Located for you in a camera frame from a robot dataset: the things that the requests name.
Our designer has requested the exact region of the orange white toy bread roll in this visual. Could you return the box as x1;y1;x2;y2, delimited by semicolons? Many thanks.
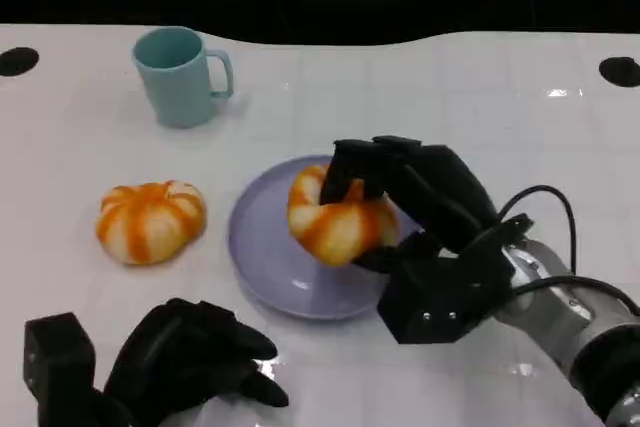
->
286;163;401;269
95;180;208;267

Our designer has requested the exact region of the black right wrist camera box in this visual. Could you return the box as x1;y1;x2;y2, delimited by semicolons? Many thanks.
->
376;257;517;346

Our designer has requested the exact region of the pale green mug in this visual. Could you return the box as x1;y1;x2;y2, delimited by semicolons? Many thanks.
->
131;26;235;130

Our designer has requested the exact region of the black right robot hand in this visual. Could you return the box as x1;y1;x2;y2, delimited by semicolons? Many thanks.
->
318;135;517;293

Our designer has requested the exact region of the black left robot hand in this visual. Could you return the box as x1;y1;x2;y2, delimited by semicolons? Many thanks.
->
92;297;290;427

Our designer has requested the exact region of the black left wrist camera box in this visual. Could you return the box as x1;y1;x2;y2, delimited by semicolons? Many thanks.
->
23;311;97;427

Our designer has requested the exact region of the lilac plate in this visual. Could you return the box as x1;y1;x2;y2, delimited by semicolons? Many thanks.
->
228;155;426;321

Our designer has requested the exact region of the black robot cable along forearm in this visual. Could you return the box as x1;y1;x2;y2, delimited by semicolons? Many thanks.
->
512;276;640;318

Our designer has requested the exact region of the black table grommet hole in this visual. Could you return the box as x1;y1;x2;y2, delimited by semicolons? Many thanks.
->
0;46;41;78
598;56;640;88

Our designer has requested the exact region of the black looping robot cable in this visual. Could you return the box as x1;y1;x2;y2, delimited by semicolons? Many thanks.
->
462;184;577;271

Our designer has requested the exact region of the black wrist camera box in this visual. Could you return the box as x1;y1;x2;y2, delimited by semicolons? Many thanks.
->
376;257;517;346
23;311;97;427

